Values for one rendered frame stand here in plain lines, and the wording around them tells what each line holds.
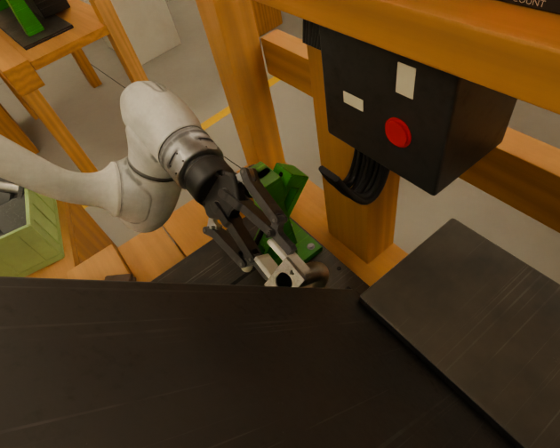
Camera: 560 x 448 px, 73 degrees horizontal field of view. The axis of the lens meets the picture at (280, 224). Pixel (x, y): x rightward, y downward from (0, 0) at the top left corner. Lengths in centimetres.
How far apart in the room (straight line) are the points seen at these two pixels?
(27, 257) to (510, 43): 131
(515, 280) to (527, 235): 171
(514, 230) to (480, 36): 195
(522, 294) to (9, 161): 70
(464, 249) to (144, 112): 51
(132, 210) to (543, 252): 189
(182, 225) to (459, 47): 93
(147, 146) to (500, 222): 189
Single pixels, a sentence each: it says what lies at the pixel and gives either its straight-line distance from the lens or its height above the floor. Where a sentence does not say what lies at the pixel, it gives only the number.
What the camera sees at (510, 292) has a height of 124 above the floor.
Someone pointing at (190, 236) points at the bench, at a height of 88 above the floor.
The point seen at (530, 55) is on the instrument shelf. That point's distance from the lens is 30.
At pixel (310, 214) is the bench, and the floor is 88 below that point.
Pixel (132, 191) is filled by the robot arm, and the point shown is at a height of 124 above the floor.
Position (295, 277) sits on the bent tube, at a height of 125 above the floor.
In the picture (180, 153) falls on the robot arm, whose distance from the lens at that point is 60.
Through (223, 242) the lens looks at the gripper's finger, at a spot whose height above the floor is 123.
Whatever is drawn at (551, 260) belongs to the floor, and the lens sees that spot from 218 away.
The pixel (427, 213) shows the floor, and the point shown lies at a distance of 220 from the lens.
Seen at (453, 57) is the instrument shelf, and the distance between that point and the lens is 32.
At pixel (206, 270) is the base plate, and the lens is 98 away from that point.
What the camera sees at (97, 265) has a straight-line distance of 115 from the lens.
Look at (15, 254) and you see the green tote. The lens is 138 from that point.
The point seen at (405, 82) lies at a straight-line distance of 38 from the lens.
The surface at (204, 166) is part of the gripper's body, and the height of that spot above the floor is 131.
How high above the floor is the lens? 167
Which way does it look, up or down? 50 degrees down
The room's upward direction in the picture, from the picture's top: 15 degrees counter-clockwise
